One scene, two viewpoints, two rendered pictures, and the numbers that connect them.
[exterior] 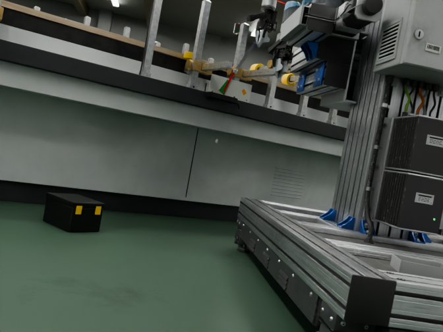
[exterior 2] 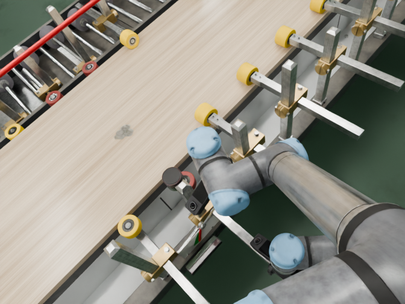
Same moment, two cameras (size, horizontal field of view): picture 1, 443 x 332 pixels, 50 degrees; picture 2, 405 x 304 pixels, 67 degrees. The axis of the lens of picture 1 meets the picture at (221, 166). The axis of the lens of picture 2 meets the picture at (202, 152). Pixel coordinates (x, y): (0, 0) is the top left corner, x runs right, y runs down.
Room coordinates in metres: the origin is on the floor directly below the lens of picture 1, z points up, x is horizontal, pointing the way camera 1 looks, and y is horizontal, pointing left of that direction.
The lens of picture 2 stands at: (2.20, -0.13, 1.91)
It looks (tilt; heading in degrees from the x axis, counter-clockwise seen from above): 59 degrees down; 7
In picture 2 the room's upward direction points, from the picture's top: 23 degrees counter-clockwise
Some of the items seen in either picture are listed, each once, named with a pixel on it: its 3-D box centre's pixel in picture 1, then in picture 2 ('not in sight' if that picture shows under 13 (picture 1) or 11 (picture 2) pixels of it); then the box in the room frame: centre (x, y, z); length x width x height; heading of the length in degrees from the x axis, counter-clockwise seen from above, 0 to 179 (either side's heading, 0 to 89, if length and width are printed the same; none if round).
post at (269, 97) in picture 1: (273, 75); (244, 159); (2.72, -0.20, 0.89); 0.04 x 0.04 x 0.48; 32
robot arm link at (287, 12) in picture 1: (291, 14); (287, 253); (2.32, -0.20, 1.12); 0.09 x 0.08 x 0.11; 76
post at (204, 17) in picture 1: (198, 47); (144, 263); (2.45, 0.22, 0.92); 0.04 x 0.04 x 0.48; 32
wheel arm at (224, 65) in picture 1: (206, 68); (172, 268); (2.43, 0.16, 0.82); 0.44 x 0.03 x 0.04; 32
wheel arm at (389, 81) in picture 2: not in sight; (337, 58); (2.99, -0.67, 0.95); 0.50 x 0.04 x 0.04; 32
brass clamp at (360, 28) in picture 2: not in sight; (366, 21); (3.13, -0.85, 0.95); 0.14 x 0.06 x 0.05; 122
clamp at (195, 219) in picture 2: (239, 74); (204, 207); (2.60, -0.01, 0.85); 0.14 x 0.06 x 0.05; 122
